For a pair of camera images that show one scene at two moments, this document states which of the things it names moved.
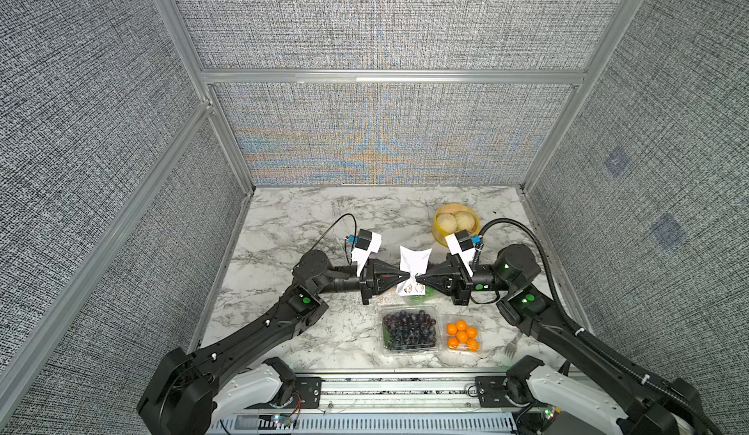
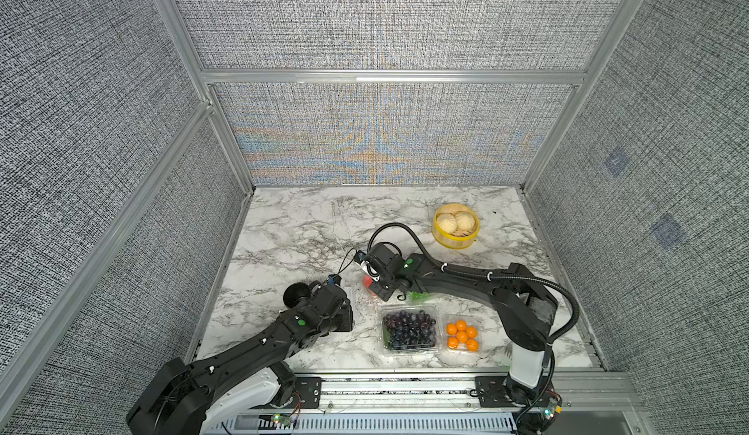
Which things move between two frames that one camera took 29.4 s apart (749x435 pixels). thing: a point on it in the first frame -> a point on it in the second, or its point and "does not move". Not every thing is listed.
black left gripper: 367,278 -> 347,325
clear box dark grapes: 413,330 does not move
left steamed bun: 447,221 does not move
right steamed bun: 464,220 does not move
